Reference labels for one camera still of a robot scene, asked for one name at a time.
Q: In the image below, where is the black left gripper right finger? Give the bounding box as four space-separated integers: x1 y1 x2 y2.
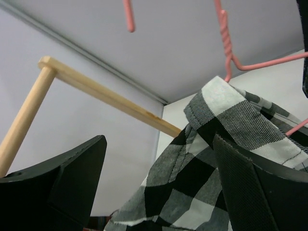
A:
213 135 308 231

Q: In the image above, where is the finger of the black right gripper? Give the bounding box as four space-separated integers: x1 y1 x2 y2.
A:
297 0 308 97

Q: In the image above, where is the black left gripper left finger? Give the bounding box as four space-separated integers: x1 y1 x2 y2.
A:
0 135 107 231

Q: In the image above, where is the black white checkered shirt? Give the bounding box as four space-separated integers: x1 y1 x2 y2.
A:
105 77 308 231

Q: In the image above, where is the pink wire hanger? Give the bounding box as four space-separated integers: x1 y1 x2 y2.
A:
123 0 308 136

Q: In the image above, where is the brown red plaid shirt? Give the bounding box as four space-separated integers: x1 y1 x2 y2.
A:
83 216 112 231

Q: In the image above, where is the wooden clothes rack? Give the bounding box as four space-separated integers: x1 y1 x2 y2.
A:
0 56 181 177

